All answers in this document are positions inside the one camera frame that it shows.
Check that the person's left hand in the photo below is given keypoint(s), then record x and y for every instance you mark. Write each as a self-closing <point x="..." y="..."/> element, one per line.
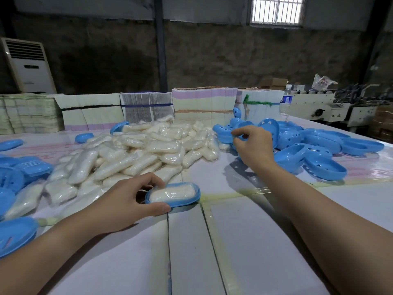
<point x="119" y="208"/>

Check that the person's right hand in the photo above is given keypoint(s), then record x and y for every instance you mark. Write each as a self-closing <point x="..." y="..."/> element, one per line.
<point x="258" y="150"/>

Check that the clear plastic bag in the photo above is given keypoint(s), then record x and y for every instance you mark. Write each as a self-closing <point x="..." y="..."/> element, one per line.
<point x="251" y="191"/>

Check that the blue oval plastic lid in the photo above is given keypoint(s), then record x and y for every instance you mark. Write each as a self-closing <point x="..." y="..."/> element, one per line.
<point x="119" y="127"/>
<point x="83" y="138"/>
<point x="236" y="113"/>

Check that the pile of blue plastic lids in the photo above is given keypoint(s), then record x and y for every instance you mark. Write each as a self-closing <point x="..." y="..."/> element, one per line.
<point x="307" y="150"/>

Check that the pile of white soaps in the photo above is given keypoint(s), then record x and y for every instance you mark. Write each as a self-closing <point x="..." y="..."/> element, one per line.
<point x="138" y="150"/>

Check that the blue slotted plastic base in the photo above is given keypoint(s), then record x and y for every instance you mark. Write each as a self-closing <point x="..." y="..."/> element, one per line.
<point x="184" y="204"/>

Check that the pile of blue slotted lids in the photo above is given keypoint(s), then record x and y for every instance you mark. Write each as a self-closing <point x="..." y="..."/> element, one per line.
<point x="18" y="175"/>

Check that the person's left forearm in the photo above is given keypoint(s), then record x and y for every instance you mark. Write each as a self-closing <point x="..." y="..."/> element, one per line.
<point x="40" y="261"/>

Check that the person's right forearm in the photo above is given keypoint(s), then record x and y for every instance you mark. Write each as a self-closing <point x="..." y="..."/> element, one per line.
<point x="322" y="230"/>

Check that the white sheet stack, green mark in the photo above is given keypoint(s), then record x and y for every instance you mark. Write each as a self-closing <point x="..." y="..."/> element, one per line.
<point x="261" y="109"/>

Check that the clear water bottle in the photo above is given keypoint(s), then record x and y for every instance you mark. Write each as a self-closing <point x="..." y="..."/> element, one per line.
<point x="286" y="101"/>

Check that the brown cardboard box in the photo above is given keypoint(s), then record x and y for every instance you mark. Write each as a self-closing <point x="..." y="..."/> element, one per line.
<point x="274" y="83"/>

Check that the white workshop machine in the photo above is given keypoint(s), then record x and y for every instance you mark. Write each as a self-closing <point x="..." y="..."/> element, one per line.
<point x="316" y="109"/>

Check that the white carton stack, pink stripe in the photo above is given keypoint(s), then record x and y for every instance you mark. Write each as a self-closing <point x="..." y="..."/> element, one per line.
<point x="202" y="102"/>

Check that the white plastic bag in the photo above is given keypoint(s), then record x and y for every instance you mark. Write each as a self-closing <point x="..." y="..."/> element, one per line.
<point x="322" y="82"/>

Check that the row of stacked flat cartons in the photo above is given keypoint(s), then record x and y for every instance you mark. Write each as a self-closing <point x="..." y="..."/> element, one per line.
<point x="89" y="118"/>

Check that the silver sheet bundle, blue band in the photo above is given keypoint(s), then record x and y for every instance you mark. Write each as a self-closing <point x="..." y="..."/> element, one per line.
<point x="147" y="107"/>

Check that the stacks of brown carton boxes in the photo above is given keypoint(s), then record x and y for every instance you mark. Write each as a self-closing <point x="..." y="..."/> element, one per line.
<point x="382" y="122"/>

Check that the stack of greenish paper sheets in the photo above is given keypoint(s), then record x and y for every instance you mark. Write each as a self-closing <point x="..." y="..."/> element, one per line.
<point x="30" y="115"/>

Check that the barred window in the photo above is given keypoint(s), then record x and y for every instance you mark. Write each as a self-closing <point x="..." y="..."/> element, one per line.
<point x="278" y="10"/>

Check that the dark metal pillar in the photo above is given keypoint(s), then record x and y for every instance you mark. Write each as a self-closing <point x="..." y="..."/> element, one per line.
<point x="374" y="39"/>
<point x="160" y="42"/>

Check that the white standing air conditioner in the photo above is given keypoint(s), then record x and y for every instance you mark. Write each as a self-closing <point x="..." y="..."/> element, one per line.
<point x="29" y="67"/>

